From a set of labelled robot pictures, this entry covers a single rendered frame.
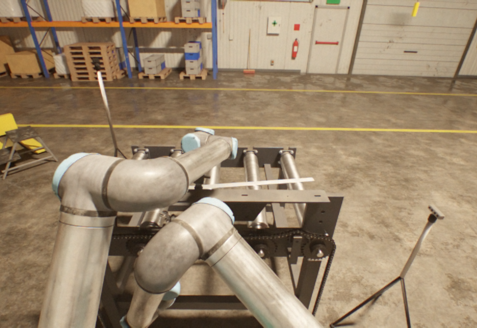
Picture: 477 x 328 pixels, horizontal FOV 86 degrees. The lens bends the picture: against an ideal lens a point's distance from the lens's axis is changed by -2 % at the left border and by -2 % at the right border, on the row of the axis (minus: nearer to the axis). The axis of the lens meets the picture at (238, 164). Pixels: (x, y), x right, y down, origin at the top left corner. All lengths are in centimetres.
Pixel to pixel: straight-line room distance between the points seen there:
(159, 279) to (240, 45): 964
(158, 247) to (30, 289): 218
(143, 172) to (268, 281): 39
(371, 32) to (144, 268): 1074
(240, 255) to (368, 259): 215
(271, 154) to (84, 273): 177
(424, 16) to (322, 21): 350
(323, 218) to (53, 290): 110
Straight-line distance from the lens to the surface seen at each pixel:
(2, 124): 588
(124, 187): 57
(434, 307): 268
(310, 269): 161
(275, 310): 71
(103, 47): 910
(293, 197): 123
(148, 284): 68
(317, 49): 1042
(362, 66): 1111
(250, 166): 192
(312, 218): 136
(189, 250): 64
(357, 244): 283
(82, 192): 62
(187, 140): 110
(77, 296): 68
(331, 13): 1045
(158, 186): 57
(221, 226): 68
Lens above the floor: 189
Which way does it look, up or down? 30 degrees down
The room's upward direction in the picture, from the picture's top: 1 degrees clockwise
